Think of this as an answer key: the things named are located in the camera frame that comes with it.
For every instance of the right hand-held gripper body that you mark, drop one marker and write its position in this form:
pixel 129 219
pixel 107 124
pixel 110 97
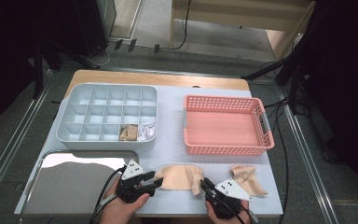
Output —
pixel 230 189

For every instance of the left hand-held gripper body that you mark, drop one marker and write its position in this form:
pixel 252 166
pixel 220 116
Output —
pixel 132 179

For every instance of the light beige sock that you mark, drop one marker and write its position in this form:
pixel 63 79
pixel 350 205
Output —
pixel 180 177
pixel 248 177

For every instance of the white sock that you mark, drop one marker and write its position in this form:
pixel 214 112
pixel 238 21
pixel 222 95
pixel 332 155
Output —
pixel 143 134
pixel 150 127

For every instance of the white divided storage box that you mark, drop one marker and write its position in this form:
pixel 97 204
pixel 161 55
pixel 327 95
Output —
pixel 105 145

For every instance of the tan sock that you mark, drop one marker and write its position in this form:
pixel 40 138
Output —
pixel 133 129
pixel 126 134

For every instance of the pink perforated plastic basket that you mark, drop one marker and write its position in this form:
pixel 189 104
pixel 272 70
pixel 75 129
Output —
pixel 251 137

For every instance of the grey transparent box lid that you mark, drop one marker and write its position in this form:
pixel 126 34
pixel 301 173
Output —
pixel 74 186

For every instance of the person's right hand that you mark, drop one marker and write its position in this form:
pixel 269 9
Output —
pixel 213 216

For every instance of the person's left hand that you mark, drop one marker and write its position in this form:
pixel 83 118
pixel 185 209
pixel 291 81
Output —
pixel 118 213

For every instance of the black metal stand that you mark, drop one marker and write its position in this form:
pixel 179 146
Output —
pixel 38 77
pixel 295 93

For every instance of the dark cabinet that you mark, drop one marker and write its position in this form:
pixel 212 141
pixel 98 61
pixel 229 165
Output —
pixel 90 28

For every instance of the dark curtain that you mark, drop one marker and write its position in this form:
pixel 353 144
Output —
pixel 348 77
pixel 6 46

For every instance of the light wooden desk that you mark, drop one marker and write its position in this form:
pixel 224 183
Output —
pixel 245 12

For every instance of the aluminium floor rail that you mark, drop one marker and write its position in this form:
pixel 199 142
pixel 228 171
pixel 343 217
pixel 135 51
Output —
pixel 307 168
pixel 12 146
pixel 167 72

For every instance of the small black floor bracket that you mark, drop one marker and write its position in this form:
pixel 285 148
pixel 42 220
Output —
pixel 118 44
pixel 132 45
pixel 157 48

